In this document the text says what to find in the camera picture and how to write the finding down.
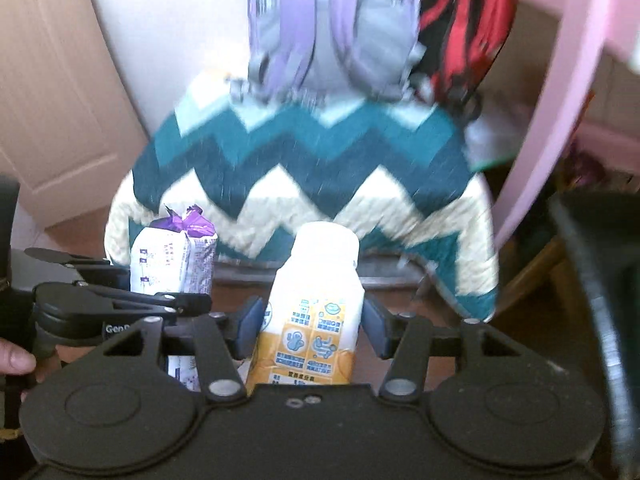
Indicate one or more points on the black bin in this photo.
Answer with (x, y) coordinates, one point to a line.
(600, 270)

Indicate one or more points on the teal zigzag quilt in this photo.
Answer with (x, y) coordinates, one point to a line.
(310, 160)

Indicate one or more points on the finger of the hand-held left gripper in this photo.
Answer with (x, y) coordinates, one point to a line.
(100, 271)
(125, 305)

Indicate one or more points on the white and yellow plastic bottle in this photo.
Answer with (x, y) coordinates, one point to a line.
(315, 280)

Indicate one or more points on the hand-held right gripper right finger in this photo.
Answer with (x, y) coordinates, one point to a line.
(375, 330)

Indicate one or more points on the purple and white tissue packet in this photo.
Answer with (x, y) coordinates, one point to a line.
(170, 260)

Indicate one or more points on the person's left hand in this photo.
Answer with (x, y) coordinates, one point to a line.
(15, 357)

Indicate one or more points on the dark patterned cloth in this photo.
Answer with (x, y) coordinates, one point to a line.
(600, 170)

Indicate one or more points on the red and black backpack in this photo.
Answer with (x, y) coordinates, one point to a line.
(465, 25)

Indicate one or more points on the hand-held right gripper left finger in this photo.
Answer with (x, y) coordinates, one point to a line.
(252, 325)

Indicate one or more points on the pink plastic desk frame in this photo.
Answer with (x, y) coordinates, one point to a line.
(560, 85)

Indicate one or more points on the purple and grey backpack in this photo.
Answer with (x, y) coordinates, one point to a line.
(320, 25)

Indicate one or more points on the beige wardrobe door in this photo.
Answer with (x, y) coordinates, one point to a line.
(45, 85)

